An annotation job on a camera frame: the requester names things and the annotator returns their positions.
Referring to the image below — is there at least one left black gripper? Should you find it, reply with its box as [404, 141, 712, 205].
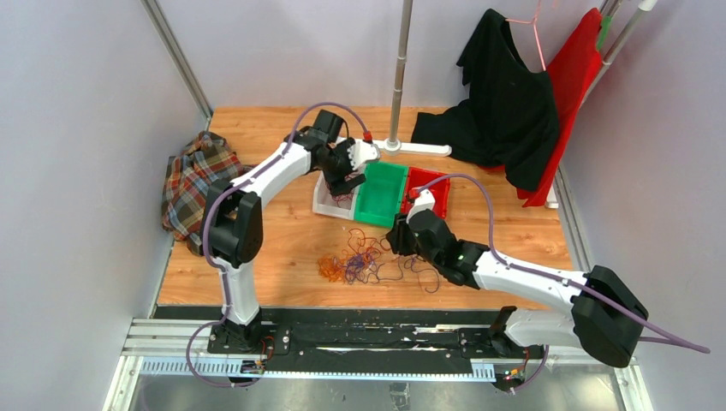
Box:
[318, 139, 366, 197]

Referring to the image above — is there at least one red purple wire bundle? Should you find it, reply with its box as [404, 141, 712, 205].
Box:
[316, 228, 441, 295]

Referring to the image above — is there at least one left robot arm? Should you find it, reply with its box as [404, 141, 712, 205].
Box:
[201, 110, 381, 354]

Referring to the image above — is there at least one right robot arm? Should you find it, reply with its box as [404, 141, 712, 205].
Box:
[385, 210, 648, 368]

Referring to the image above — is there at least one white plastic bin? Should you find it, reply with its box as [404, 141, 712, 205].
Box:
[312, 173, 362, 220]

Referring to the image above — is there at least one green plastic bin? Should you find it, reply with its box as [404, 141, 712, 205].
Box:
[354, 162, 409, 228]

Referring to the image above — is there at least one red plastic bin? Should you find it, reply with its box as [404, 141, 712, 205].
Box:
[400, 167, 450, 218]

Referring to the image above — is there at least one white garment rack stand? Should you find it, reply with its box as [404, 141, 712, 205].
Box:
[363, 0, 451, 157]

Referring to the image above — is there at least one plaid flannel shirt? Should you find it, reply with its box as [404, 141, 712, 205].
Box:
[160, 131, 252, 256]

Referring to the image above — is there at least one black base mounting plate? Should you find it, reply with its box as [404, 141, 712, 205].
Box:
[152, 306, 544, 378]

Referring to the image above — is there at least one black t-shirt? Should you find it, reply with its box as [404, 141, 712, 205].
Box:
[411, 9, 560, 192]

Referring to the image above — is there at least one red t-shirt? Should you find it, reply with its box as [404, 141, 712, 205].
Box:
[515, 9, 602, 207]

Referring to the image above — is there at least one pink clothes hanger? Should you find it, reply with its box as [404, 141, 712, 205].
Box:
[505, 0, 547, 71]

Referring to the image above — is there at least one green clothes hanger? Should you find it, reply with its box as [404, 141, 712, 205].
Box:
[595, 15, 612, 51]

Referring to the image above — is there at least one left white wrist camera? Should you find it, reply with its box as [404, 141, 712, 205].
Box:
[347, 139, 381, 170]

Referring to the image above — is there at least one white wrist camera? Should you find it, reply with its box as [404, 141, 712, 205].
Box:
[406, 187, 436, 222]
[347, 139, 381, 170]

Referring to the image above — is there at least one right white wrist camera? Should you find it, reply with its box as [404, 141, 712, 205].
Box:
[406, 187, 436, 222]

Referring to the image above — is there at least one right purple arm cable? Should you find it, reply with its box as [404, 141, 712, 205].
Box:
[404, 173, 711, 355]

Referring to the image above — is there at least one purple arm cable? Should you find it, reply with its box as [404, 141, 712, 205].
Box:
[201, 102, 373, 273]
[404, 173, 711, 355]

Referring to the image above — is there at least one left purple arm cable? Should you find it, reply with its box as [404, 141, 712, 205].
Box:
[201, 102, 373, 273]

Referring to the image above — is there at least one aluminium frame rail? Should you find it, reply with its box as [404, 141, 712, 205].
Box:
[140, 0, 213, 129]

